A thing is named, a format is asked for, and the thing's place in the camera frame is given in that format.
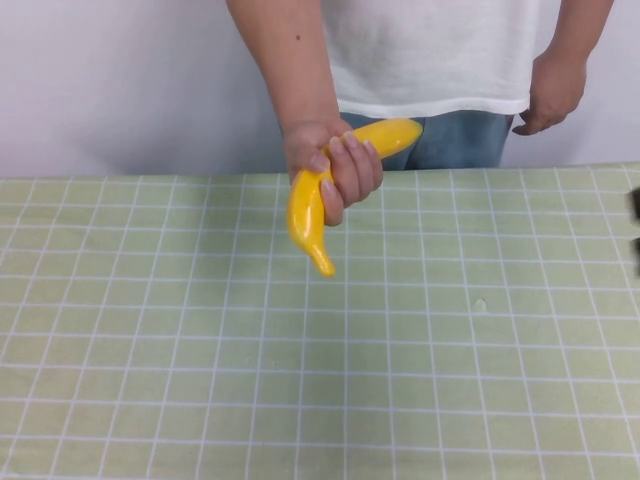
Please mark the white t-shirt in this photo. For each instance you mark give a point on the white t-shirt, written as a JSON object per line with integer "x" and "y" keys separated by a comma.
{"x": 435, "y": 55}

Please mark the green checked tablecloth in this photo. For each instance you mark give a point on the green checked tablecloth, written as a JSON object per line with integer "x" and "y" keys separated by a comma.
{"x": 200, "y": 350}

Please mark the yellow banana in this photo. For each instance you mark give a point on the yellow banana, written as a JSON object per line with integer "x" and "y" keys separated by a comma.
{"x": 305, "y": 215}

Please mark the person's left hand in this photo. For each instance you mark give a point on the person's left hand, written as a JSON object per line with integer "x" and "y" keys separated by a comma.
{"x": 557, "y": 90}

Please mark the blue jeans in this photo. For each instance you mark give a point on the blue jeans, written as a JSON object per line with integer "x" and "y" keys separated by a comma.
{"x": 460, "y": 142}

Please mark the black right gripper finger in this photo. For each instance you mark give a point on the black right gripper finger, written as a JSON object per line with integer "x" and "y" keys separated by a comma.
{"x": 636, "y": 256}
{"x": 635, "y": 202}

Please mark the person's right forearm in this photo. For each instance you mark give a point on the person's right forearm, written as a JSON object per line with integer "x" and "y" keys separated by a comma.
{"x": 290, "y": 60}

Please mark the person's right hand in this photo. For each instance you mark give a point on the person's right hand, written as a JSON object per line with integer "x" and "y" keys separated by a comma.
{"x": 357, "y": 172}

